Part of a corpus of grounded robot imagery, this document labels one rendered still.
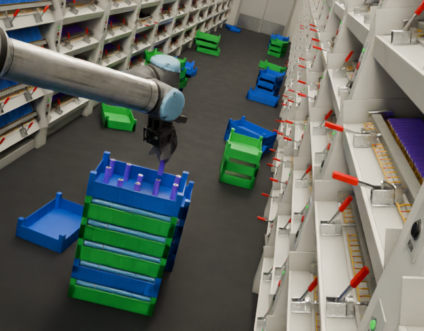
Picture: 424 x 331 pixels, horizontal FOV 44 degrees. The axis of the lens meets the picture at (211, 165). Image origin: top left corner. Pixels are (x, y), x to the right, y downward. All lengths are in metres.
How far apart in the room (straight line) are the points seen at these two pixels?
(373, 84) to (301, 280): 0.47
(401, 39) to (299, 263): 0.59
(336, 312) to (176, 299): 1.24
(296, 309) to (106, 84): 0.66
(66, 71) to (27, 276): 0.99
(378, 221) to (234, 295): 1.46
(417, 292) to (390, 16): 0.73
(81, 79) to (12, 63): 0.17
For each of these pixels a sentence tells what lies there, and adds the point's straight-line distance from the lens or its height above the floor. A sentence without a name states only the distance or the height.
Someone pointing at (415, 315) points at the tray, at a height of 0.95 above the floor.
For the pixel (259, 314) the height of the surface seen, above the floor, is 0.17.
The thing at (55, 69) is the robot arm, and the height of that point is 0.88.
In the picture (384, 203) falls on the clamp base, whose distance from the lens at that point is 0.76.
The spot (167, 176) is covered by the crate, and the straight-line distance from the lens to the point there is 1.85.
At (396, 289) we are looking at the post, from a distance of 0.55.
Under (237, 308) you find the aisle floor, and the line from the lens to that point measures 2.07.
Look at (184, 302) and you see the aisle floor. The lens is 2.02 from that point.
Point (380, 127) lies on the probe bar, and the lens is 1.05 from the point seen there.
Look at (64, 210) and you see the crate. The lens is 2.42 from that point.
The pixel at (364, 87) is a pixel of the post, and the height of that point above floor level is 1.02.
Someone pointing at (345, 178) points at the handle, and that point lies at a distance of 0.74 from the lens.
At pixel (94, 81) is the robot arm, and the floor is 0.86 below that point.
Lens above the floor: 1.19
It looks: 22 degrees down
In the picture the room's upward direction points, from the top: 15 degrees clockwise
